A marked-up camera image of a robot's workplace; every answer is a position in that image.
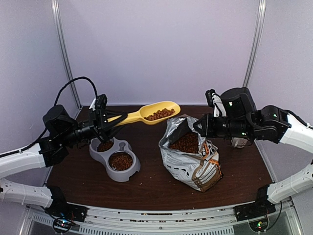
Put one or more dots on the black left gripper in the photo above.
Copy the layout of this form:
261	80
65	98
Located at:
99	122

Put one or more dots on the dog food bag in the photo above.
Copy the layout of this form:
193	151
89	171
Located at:
200	171

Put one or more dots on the aluminium frame post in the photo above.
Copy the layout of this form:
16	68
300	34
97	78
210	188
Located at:
259	25
60	34

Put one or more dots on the yellow plastic scoop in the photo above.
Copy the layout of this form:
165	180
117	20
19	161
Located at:
150	114

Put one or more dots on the front aluminium rail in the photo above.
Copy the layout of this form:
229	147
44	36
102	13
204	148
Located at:
210	221

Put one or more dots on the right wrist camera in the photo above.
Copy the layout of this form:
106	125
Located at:
214	101

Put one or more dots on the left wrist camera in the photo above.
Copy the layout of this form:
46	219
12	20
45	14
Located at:
99	102

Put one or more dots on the right aluminium frame post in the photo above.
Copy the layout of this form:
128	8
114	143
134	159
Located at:
259	25

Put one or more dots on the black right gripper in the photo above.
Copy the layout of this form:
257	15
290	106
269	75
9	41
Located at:
207	131

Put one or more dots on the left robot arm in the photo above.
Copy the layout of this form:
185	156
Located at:
64	133

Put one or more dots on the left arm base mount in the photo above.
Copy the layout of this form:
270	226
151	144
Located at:
67	211

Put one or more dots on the grey double pet feeder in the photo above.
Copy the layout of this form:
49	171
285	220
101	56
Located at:
101	153

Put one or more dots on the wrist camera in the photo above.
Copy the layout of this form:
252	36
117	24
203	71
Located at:
214	101
99	102

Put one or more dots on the steel bowl in feeder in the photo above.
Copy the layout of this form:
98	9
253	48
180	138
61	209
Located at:
120	161

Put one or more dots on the left aluminium frame post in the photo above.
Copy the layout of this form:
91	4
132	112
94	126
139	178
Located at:
60	34

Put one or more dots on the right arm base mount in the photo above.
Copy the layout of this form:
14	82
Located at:
253	210

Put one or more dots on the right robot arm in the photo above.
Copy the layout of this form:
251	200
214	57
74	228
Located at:
235	116

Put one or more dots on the patterned mug yellow inside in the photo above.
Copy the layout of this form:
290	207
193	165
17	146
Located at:
240	142

